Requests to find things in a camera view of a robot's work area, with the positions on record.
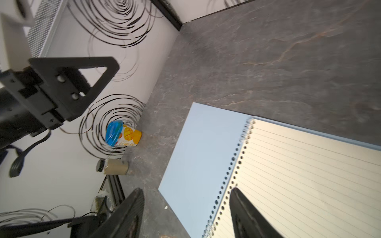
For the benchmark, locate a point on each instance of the small black cap bottle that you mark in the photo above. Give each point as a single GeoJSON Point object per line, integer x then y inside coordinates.
{"type": "Point", "coordinates": [112, 167]}

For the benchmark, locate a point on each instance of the white mesh wall shelf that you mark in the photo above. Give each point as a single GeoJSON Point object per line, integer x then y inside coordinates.
{"type": "Point", "coordinates": [47, 15]}

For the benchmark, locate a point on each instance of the blue lid snack cup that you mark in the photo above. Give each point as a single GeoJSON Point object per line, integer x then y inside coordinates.
{"type": "Point", "coordinates": [119, 134]}

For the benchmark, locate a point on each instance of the left black frame post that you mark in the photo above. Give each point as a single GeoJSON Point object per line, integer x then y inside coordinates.
{"type": "Point", "coordinates": [169, 13]}

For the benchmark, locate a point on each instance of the light blue spiral notebook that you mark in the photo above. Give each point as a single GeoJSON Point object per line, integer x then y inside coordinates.
{"type": "Point", "coordinates": [307, 184]}

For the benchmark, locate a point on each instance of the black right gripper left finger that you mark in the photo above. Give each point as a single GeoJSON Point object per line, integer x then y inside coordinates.
{"type": "Point", "coordinates": [126, 220]}

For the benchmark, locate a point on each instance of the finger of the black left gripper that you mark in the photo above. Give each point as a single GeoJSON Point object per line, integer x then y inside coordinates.
{"type": "Point", "coordinates": [67, 87]}

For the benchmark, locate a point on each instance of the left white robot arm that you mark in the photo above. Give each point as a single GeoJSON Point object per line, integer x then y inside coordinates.
{"type": "Point", "coordinates": [15, 51]}

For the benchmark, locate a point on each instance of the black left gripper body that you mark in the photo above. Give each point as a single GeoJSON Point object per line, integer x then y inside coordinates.
{"type": "Point", "coordinates": [26, 109]}

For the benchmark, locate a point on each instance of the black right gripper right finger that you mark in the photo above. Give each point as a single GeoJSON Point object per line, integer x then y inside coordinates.
{"type": "Point", "coordinates": [247, 221]}

